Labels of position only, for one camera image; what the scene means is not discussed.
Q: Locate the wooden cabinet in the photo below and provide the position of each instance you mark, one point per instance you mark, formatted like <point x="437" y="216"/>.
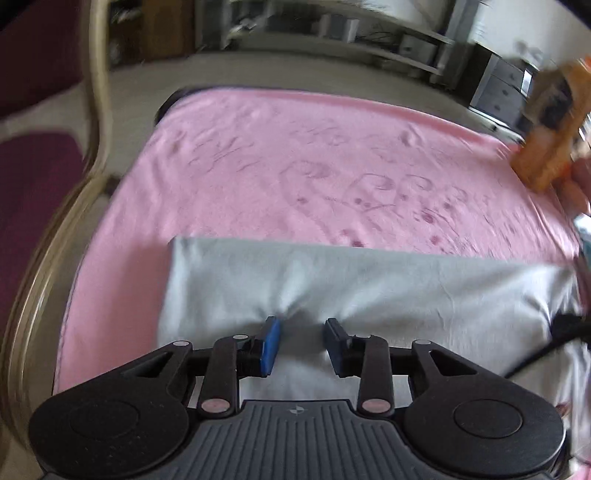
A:
<point x="168" y="27"/>

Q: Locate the grey media console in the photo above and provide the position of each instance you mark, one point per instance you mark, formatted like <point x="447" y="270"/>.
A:
<point x="406" y="44"/>

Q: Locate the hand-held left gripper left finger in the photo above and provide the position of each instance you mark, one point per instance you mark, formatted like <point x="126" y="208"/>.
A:
<point x="270" y="346"/>

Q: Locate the orange fuzzy object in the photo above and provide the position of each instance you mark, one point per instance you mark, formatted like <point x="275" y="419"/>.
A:
<point x="582" y="184"/>

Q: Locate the mint green garment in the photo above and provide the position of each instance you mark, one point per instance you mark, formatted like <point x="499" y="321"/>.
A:
<point x="585" y="237"/>

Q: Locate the pink printed blanket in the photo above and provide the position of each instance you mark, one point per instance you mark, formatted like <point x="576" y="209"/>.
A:
<point x="277" y="152"/>

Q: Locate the grey drawer cabinet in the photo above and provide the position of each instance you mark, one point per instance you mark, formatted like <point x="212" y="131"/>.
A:
<point x="501" y="90"/>

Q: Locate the wooden chair frame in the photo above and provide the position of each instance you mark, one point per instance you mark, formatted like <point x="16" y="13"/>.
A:
<point x="32" y="184"/>

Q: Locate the white garment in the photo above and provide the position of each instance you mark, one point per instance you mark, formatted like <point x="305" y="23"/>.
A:
<point x="415" y="295"/>

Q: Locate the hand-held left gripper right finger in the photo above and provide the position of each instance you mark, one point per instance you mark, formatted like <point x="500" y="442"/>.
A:
<point x="333" y="346"/>

